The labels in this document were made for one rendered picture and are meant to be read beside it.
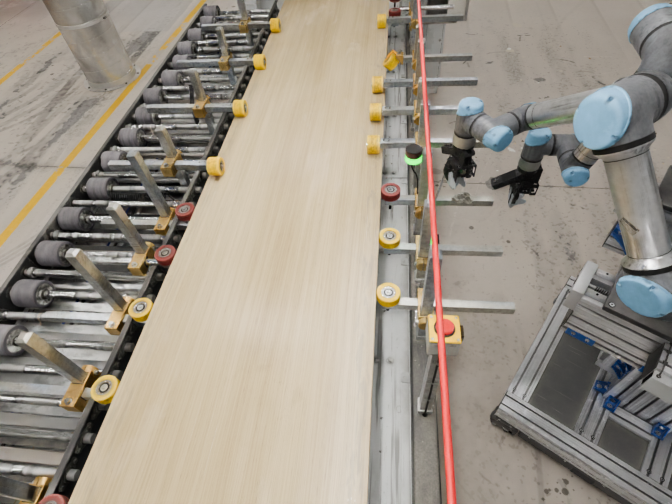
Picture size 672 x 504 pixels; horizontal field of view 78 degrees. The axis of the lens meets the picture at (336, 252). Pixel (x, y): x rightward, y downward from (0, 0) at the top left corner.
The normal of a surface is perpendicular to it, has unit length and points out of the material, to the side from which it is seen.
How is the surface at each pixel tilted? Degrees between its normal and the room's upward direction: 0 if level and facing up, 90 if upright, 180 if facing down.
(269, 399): 0
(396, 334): 0
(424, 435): 0
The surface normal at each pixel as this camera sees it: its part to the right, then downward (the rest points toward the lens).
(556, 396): -0.07, -0.63
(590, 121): -0.91, 0.30
